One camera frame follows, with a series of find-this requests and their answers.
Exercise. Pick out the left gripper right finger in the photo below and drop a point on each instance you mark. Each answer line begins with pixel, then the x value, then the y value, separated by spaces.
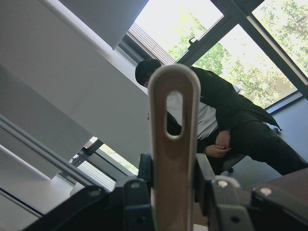
pixel 230 208

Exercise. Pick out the beige dustpan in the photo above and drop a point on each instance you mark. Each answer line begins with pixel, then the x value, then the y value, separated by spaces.
pixel 173 156

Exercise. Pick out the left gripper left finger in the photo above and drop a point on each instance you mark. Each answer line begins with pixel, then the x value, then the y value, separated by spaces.
pixel 126 208

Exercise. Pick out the white office chair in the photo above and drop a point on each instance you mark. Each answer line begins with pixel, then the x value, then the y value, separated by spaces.
pixel 231 158

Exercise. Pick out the seated person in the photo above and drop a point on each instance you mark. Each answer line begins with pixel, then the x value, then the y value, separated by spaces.
pixel 228 123

